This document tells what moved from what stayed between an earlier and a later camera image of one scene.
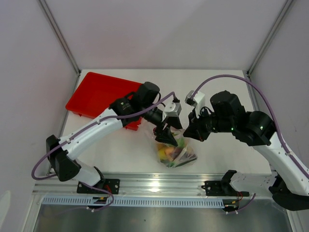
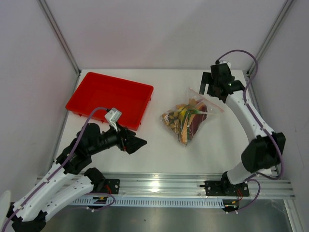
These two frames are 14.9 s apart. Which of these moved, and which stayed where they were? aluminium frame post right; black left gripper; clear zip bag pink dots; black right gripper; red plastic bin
Moved: black right gripper; black left gripper; clear zip bag pink dots
Stayed: red plastic bin; aluminium frame post right
